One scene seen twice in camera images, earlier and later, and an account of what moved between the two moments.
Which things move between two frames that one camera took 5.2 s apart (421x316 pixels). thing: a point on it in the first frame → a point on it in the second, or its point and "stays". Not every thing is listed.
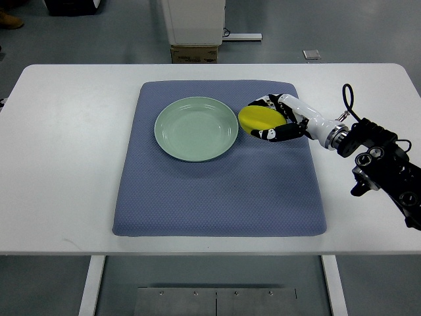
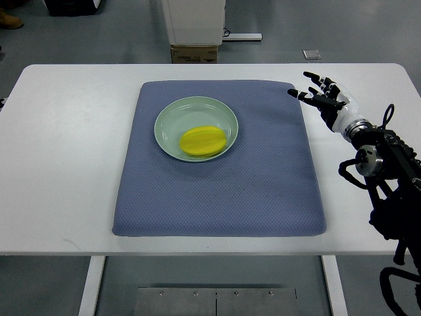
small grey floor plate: (312, 54) stays
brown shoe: (9, 22) stays
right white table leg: (334, 284) stays
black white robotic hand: (300, 120) → (337, 105)
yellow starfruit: (260, 118) → (202, 141)
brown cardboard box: (192, 54) stays
